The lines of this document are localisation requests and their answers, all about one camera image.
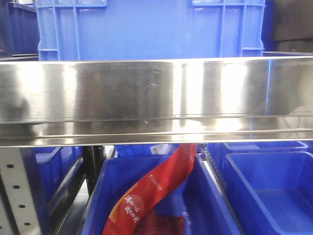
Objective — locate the stainless steel shelf rail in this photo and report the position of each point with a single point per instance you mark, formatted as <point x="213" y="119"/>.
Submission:
<point x="57" y="103"/>

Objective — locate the empty blue bin at right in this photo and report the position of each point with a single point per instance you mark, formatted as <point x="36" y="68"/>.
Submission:
<point x="272" y="193"/>

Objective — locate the blue bin behind right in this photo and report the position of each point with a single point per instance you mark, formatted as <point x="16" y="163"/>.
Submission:
<point x="219" y="150"/>

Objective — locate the dark red mesh pad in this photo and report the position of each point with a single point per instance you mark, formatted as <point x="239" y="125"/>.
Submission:
<point x="156" y="224"/>

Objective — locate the red printed snack packet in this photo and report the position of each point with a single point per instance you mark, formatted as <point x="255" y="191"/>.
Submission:
<point x="149" y="190"/>

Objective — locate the blue bin with red packet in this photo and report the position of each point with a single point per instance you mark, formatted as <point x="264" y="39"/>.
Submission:
<point x="197" y="199"/>

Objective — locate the large blue plastic crate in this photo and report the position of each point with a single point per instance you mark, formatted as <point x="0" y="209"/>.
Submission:
<point x="149" y="29"/>

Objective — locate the blue bin at lower left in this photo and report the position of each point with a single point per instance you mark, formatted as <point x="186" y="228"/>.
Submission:
<point x="54" y="163"/>

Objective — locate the dark blue crate upper left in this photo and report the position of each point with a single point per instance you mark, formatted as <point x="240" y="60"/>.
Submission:
<point x="19" y="31"/>

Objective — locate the perforated grey rack upright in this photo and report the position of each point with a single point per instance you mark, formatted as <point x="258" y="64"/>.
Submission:
<point x="18" y="191"/>

